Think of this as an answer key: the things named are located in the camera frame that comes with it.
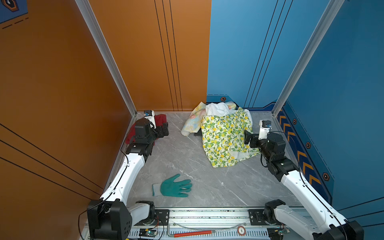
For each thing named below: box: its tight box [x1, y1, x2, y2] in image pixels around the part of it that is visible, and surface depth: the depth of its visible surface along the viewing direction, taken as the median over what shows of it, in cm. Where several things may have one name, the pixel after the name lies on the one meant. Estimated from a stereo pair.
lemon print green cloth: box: [201, 107, 261, 168], surface depth 98 cm
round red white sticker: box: [237, 225, 247, 237], surface depth 71 cm
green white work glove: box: [152, 174, 193, 198], surface depth 84 cm
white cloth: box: [205, 102, 253, 126], surface depth 107 cm
